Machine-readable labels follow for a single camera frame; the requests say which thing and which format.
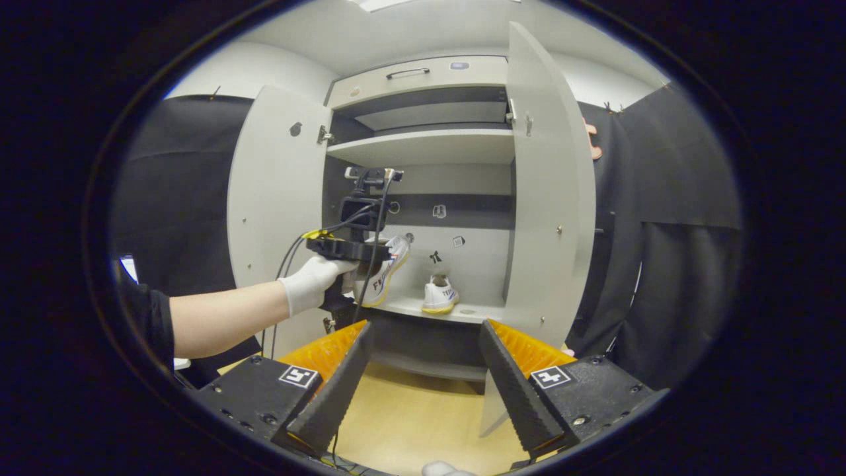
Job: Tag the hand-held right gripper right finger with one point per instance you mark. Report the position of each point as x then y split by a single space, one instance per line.
515 403

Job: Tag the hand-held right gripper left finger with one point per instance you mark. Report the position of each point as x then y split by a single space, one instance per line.
334 396

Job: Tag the white shoe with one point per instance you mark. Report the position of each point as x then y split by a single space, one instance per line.
383 277
439 297

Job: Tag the grey cabinet door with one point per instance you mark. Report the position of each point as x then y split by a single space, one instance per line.
548 198
277 198

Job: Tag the grey shoe cabinet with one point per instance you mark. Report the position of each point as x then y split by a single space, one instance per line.
476 264

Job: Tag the grey cabinet shelf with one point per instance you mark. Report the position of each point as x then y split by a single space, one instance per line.
423 147
476 311

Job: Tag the grey cabinet drawer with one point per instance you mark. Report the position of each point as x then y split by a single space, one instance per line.
462 82

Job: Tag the black backdrop cloth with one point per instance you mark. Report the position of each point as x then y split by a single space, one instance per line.
687 277

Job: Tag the ceiling light panel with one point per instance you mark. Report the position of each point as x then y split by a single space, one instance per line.
410 4

